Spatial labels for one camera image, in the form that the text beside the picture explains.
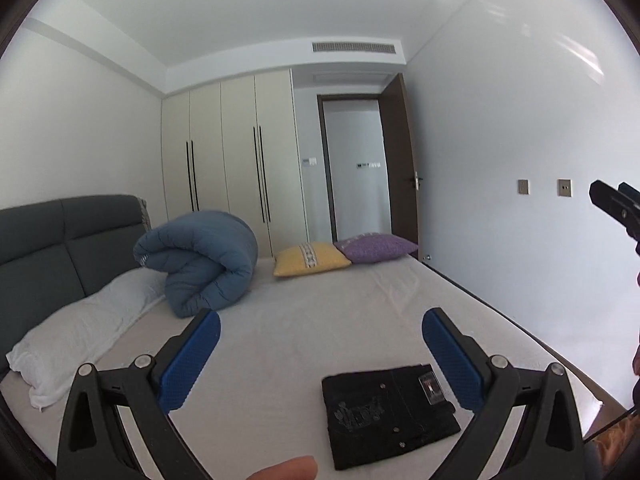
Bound black denim pants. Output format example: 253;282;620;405
321;364;460;471

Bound person right hand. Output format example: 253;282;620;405
631;296;640;377

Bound person left hand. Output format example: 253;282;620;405
247;456;318;480

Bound white pillow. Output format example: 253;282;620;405
6;268;167;411

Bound dark grey headboard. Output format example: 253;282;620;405
1;194;151;354

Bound rolled blue duvet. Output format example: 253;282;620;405
134;210;258;318

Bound dark brown door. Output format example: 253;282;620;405
378;74;420;244

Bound purple cushion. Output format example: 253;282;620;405
334;232;419;264

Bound yellow cushion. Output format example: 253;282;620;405
273;242;352;278

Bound cream wardrobe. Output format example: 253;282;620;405
160;70;308;257

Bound ceiling air vent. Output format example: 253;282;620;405
311;41;396;55

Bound wall socket plate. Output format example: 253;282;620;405
556;179;573;197

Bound wall switch plate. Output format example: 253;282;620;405
518;179;530;195

